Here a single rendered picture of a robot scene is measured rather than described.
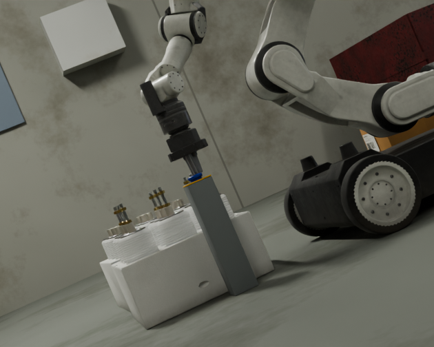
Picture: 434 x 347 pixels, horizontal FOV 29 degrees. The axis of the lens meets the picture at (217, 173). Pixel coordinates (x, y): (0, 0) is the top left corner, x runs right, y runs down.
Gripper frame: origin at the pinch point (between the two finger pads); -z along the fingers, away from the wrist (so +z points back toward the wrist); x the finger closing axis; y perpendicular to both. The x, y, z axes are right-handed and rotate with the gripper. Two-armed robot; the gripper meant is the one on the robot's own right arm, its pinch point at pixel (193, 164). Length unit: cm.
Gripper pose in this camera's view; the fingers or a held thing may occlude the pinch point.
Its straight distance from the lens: 240.6
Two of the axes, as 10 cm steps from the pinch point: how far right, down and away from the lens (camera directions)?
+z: -4.0, -9.2, 0.0
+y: 4.0, -1.8, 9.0
